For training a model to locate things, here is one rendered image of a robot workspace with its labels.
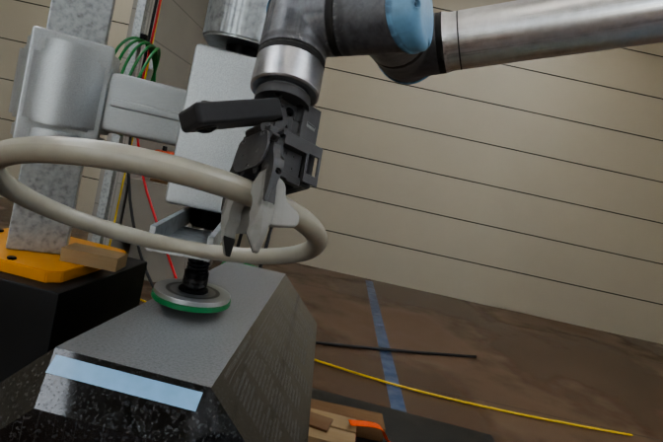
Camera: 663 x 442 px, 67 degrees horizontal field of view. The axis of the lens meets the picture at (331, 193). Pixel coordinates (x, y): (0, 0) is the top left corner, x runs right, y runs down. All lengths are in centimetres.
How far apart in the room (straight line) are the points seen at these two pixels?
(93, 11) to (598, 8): 169
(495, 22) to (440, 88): 578
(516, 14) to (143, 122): 151
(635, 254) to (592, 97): 205
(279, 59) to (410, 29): 16
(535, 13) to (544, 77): 614
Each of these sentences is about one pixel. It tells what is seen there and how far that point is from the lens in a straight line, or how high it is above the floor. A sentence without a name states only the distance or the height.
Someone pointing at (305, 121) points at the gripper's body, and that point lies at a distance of 65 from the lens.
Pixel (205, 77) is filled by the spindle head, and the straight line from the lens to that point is 135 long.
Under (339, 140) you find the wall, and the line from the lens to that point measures 635.
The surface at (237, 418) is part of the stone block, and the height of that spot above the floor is 76.
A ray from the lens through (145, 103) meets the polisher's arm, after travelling 200.
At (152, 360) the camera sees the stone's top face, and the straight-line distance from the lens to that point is 119.
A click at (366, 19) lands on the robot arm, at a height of 150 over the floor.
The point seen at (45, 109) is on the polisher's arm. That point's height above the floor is 129.
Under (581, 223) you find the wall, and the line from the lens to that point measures 705.
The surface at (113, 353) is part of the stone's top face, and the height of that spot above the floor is 83.
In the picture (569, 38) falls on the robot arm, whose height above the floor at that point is 155.
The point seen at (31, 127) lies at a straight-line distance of 201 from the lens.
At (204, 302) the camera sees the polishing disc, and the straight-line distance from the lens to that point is 141.
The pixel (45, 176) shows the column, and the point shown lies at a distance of 206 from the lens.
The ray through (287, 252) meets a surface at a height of 115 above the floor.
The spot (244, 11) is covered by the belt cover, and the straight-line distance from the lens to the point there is 135.
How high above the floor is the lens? 131
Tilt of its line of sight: 3 degrees down
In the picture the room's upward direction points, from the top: 12 degrees clockwise
